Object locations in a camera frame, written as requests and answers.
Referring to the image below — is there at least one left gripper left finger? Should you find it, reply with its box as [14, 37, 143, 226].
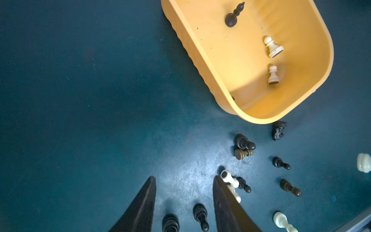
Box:
[110, 177, 157, 232]

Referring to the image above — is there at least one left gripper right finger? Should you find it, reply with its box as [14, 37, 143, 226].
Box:
[213, 176, 261, 232]

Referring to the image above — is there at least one black piece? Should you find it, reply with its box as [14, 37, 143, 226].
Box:
[193, 203, 210, 232]
[162, 214, 180, 232]

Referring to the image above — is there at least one white pawn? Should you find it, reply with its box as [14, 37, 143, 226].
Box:
[357, 153, 371, 173]
[264, 36, 284, 59]
[268, 65, 280, 85]
[273, 212, 298, 232]

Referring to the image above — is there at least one black pawn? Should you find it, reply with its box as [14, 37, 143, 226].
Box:
[236, 177, 252, 193]
[272, 157, 291, 170]
[225, 2, 245, 28]
[234, 134, 256, 150]

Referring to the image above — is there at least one yellow plastic storage box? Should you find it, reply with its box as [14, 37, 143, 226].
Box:
[161, 1, 334, 124]

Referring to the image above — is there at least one black pawn by rook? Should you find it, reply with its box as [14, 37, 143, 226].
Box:
[236, 177, 252, 193]

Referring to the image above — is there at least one white rook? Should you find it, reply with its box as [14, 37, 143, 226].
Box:
[220, 169, 239, 188]

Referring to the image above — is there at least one brown pawn lying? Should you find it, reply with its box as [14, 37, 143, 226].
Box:
[234, 149, 254, 160]

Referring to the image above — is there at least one brown pawn centre low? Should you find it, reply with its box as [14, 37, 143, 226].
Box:
[280, 179, 302, 197]

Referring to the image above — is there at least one black pawn lying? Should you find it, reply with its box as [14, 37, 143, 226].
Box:
[234, 134, 256, 150]

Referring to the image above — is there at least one black knight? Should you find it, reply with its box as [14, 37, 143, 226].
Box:
[272, 121, 288, 141]

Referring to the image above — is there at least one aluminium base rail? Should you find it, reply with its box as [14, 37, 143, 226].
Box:
[334, 207, 371, 232]

